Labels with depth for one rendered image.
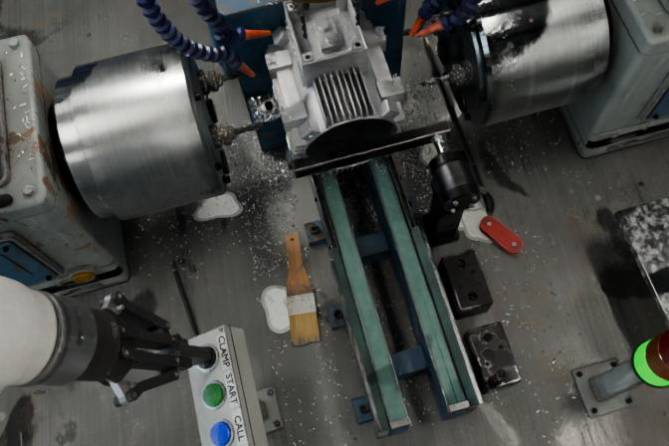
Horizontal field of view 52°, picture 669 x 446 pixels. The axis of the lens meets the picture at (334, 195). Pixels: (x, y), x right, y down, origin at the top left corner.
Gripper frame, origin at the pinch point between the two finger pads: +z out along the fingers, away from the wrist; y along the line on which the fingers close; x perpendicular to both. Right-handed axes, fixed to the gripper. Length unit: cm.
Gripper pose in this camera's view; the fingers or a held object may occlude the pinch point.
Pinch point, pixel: (186, 354)
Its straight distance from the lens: 92.7
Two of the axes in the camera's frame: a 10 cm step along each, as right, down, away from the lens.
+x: -8.7, 3.9, 2.9
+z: 4.1, 2.7, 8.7
